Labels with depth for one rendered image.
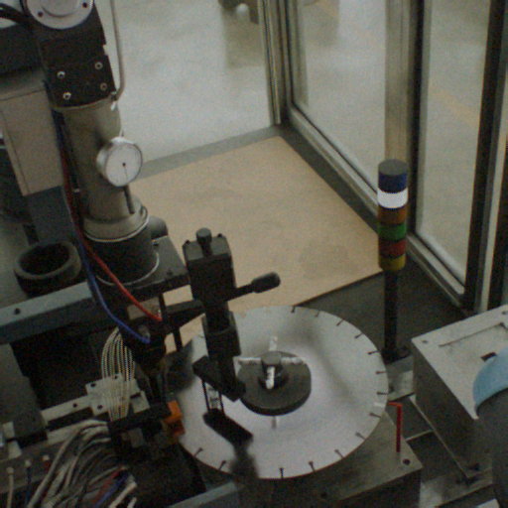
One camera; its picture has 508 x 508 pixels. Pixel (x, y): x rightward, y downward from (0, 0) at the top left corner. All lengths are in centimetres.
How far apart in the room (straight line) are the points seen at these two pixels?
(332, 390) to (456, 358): 23
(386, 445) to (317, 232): 66
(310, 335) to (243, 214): 64
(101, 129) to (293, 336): 54
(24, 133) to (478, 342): 78
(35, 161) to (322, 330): 56
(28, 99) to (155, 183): 114
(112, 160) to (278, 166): 120
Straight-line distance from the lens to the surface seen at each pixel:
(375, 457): 124
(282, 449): 112
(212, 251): 95
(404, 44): 150
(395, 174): 123
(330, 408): 116
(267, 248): 174
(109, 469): 121
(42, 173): 93
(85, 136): 85
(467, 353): 131
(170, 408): 116
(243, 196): 191
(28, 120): 90
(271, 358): 116
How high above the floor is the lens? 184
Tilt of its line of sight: 39 degrees down
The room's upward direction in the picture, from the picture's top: 7 degrees counter-clockwise
